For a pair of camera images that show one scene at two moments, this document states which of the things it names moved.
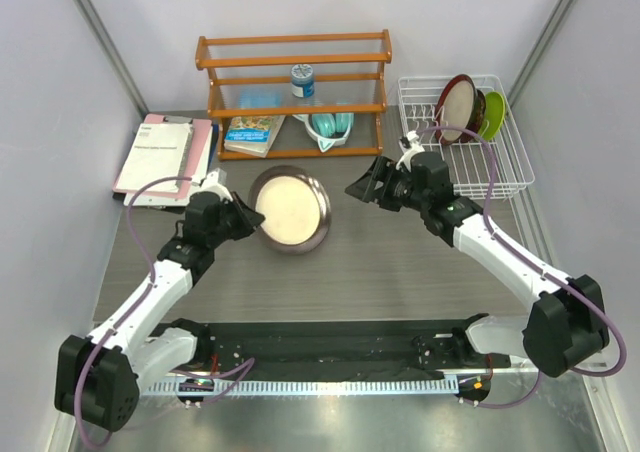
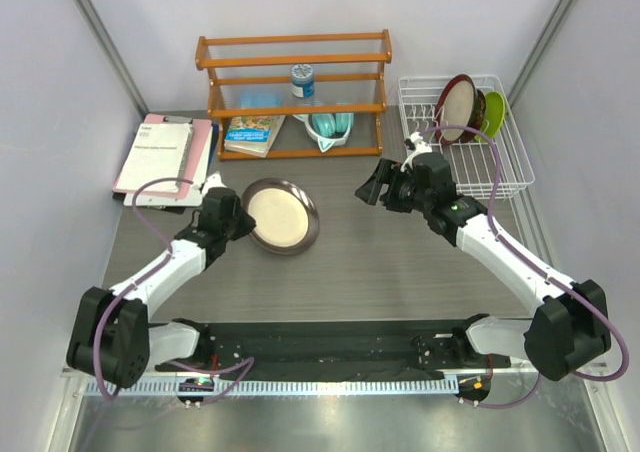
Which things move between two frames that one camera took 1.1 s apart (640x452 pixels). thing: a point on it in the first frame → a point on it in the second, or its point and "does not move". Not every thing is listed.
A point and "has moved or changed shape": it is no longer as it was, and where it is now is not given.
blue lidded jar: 302,81 does not move
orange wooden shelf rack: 296,96 does not move
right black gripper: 364,188 does not move
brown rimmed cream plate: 296,205 has moved or changed shape
